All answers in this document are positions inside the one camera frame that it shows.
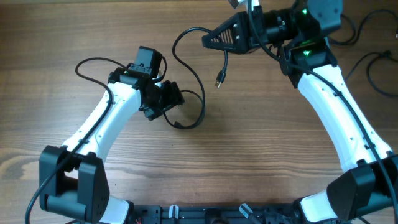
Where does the thin black usb cable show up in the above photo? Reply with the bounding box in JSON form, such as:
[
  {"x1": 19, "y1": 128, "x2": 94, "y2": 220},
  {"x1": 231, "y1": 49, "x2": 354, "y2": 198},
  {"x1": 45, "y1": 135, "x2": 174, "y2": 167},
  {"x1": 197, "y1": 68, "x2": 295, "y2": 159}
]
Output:
[{"x1": 163, "y1": 26, "x2": 229, "y2": 130}]

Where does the thick black cable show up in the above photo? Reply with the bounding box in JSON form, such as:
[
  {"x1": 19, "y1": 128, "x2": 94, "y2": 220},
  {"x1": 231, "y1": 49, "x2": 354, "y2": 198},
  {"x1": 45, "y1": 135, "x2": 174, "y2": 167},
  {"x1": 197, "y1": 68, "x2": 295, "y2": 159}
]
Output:
[{"x1": 328, "y1": 8, "x2": 398, "y2": 46}]

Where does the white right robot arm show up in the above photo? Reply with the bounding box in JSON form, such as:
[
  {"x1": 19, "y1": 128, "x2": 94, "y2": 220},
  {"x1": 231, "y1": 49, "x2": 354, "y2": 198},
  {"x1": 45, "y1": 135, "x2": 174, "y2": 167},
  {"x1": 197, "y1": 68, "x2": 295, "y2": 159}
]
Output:
[{"x1": 202, "y1": 1, "x2": 397, "y2": 223}]

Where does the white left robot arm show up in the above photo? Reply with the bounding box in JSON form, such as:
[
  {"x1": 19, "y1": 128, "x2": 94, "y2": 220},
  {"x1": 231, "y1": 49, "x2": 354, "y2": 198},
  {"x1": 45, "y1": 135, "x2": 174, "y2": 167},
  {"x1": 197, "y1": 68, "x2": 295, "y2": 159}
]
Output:
[{"x1": 32, "y1": 46, "x2": 184, "y2": 223}]

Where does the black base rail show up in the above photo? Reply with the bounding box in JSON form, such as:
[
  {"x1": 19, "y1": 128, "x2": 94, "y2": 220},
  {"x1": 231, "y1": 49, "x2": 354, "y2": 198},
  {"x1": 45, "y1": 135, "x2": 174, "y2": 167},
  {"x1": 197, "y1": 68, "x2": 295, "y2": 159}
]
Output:
[{"x1": 126, "y1": 204, "x2": 301, "y2": 224}]

